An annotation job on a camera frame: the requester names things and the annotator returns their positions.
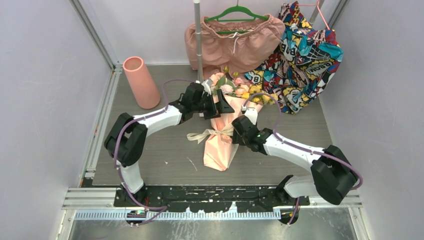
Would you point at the cream ribbon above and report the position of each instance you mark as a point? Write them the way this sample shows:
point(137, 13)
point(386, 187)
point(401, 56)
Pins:
point(205, 134)

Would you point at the pink clothes hanger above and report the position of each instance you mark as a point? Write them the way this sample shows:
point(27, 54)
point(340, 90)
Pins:
point(312, 5)

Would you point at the aluminium rail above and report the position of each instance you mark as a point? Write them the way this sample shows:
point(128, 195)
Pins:
point(139, 215)

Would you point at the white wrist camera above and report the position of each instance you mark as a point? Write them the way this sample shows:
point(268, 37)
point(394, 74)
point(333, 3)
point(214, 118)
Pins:
point(251, 113)
point(207, 84)

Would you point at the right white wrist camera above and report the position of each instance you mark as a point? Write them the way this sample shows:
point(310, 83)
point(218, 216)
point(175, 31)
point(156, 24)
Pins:
point(251, 113)

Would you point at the artificial flower bouquet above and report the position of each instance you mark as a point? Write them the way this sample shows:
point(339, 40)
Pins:
point(244, 85)

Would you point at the pink wrapping paper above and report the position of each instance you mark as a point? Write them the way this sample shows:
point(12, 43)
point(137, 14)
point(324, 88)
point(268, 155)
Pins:
point(219, 149)

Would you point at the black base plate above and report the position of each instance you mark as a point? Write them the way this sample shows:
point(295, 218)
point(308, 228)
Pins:
point(215, 198)

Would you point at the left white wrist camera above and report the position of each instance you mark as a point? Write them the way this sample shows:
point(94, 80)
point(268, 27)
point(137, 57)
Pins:
point(207, 84)

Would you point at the metal stand pole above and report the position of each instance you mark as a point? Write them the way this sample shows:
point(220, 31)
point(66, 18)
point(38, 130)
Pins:
point(198, 37)

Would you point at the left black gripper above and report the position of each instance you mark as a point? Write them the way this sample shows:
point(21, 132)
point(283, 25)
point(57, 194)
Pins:
point(221, 106)

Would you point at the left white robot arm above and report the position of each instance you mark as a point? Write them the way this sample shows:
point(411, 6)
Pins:
point(125, 141)

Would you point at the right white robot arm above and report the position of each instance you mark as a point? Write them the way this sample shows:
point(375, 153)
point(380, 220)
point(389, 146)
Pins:
point(331, 176)

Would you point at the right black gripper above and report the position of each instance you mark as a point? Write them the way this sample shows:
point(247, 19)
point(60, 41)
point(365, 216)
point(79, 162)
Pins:
point(237, 139)

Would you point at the grey metal rack pole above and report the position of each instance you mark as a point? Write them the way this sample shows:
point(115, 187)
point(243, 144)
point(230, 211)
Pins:
point(318, 13)

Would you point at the pink shorts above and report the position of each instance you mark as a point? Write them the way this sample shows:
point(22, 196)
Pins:
point(238, 47)

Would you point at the pink cylindrical vase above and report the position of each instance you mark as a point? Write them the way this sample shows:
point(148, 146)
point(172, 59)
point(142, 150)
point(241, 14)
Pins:
point(142, 85)

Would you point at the colourful comic print garment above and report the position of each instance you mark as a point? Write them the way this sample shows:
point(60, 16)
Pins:
point(299, 69)

